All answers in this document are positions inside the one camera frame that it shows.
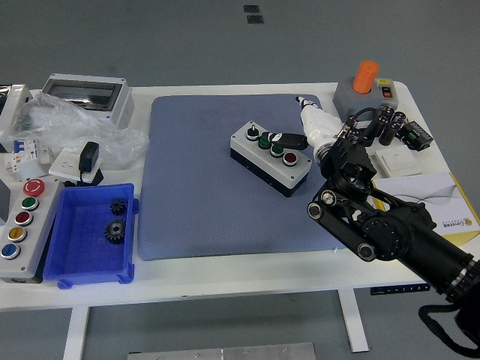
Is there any black power module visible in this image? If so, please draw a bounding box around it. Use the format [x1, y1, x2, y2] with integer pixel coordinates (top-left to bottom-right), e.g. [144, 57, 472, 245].
[399, 120, 434, 151]

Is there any blue plastic bin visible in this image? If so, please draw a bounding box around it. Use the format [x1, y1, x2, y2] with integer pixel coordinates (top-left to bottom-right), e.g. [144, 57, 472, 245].
[43, 182, 140, 290]

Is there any grey switch base block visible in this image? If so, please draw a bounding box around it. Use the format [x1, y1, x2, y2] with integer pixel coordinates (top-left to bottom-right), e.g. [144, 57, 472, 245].
[332, 77, 399, 122]

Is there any black power adapter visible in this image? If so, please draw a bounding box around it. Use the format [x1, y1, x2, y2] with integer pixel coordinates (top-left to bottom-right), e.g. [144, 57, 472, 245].
[78, 141, 101, 174]

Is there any black adapter cord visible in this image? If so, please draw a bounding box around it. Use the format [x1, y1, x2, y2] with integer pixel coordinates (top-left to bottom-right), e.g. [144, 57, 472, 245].
[63, 168, 105, 188]

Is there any grey metal plate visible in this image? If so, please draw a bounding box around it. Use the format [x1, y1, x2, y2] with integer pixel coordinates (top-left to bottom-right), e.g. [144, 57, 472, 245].
[127, 342, 316, 360]

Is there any grey four-button control box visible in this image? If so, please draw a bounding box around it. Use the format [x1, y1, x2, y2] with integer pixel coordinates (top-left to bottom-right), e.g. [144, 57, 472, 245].
[229, 120, 313, 199]

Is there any clear plastic bag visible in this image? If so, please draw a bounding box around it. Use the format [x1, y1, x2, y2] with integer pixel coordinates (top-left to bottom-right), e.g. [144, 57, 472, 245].
[10, 91, 150, 170]

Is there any white yellow cardboard box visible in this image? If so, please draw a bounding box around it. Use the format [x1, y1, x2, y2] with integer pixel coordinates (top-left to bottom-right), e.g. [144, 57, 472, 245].
[370, 172, 480, 247]

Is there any grey five-button control box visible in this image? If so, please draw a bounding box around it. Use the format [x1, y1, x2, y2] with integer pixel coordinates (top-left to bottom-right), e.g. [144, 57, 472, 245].
[0, 178, 65, 285]

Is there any blue-grey padded mat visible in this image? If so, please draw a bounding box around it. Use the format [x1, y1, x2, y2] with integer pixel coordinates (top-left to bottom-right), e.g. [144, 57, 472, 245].
[136, 93, 348, 263]

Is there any black table control panel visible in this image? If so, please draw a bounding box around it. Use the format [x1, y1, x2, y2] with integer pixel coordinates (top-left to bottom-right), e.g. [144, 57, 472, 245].
[370, 283, 431, 296]

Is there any white wall socket plate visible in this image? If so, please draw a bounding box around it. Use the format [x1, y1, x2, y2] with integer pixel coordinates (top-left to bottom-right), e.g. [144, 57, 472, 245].
[48, 148, 102, 185]

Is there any orange cylinder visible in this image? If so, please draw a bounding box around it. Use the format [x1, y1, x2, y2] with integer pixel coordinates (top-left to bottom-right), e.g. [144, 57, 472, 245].
[352, 60, 380, 95]

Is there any white blue circuit breaker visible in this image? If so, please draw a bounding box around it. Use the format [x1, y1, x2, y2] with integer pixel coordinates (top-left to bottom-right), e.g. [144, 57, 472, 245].
[3, 136, 41, 174]

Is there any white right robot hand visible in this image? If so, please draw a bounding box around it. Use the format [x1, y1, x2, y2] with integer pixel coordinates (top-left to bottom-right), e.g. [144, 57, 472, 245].
[261, 96, 345, 152]

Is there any white table leg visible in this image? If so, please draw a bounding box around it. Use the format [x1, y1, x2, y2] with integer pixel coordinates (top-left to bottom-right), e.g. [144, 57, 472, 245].
[62, 306, 91, 360]
[336, 289, 371, 353]

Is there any white wall switch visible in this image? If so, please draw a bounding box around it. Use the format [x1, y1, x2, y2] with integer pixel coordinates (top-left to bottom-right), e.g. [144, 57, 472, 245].
[369, 145, 423, 177]

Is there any grey enclosure with clear lid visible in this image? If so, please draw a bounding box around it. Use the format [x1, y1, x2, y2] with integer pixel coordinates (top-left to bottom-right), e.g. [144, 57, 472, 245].
[40, 73, 135, 131]

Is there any large black bevel gear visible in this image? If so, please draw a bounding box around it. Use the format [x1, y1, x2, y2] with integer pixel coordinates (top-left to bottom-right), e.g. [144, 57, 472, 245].
[103, 220, 128, 246]

